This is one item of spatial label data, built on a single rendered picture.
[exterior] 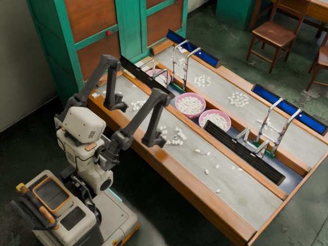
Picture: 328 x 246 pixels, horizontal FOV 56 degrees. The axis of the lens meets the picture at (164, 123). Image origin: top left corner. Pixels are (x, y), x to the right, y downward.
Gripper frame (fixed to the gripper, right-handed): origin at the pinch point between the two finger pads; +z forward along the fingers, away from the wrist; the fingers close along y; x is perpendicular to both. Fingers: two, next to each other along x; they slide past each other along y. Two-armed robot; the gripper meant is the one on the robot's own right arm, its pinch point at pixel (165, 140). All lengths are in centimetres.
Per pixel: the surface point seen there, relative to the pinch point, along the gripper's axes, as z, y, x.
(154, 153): -5.5, -0.8, 11.6
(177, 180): -5.7, -27.7, 15.3
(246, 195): 15, -70, -2
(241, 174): 23, -57, -10
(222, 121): 46, -14, -29
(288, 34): 212, 34, -137
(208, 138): 25.6, -18.7, -15.4
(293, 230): 97, -108, 24
